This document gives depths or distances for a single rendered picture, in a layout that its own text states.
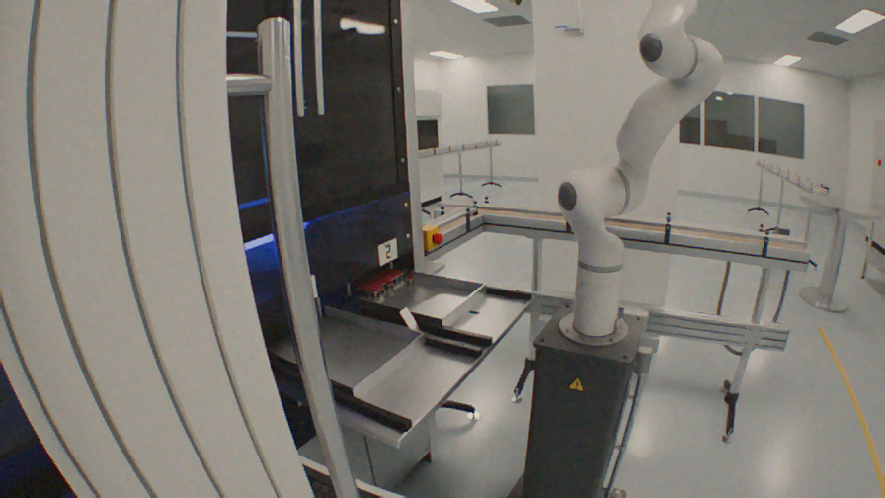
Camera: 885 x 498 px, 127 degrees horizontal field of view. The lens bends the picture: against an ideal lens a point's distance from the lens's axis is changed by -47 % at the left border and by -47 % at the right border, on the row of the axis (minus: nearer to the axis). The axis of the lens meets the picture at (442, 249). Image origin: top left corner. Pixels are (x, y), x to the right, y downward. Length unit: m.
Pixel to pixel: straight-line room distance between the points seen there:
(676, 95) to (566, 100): 1.68
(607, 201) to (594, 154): 1.54
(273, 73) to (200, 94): 0.07
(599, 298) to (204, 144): 0.93
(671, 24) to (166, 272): 0.76
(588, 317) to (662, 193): 1.51
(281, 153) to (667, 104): 0.73
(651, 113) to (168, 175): 0.79
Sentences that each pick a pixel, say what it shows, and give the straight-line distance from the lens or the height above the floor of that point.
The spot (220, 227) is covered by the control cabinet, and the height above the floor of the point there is 1.34.
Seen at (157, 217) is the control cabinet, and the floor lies 1.36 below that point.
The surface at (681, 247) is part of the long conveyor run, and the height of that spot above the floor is 0.88.
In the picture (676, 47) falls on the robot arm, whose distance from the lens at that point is 0.76.
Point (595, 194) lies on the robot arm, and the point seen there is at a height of 1.24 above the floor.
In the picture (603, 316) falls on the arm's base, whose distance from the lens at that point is 1.06.
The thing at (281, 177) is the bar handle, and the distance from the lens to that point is 0.30.
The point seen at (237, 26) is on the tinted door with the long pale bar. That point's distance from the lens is 0.94.
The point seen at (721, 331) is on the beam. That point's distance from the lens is 2.08.
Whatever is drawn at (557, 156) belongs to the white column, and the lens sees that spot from 2.53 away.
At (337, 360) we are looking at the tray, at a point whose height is 0.88.
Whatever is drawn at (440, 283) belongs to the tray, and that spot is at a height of 0.89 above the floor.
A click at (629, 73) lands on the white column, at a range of 2.46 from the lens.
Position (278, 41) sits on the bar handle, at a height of 1.46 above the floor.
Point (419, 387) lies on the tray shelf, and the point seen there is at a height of 0.88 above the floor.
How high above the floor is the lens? 1.39
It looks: 17 degrees down
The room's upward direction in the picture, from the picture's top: 3 degrees counter-clockwise
